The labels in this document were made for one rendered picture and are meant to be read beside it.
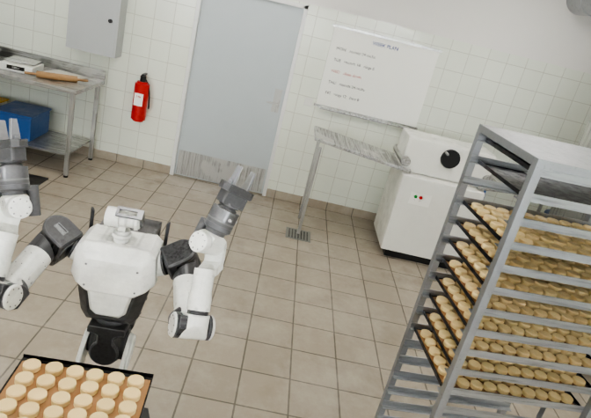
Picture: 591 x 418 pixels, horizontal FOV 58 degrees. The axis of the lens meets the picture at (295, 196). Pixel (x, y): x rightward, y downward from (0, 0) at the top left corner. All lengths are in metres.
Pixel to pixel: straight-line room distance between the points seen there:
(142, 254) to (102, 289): 0.18
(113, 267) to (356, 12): 4.33
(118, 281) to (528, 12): 5.04
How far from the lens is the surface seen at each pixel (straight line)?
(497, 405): 3.00
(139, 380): 1.80
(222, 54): 5.78
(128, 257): 1.83
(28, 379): 1.81
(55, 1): 6.22
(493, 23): 5.95
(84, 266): 1.86
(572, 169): 1.93
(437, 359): 2.38
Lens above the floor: 2.10
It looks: 20 degrees down
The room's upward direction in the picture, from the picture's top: 14 degrees clockwise
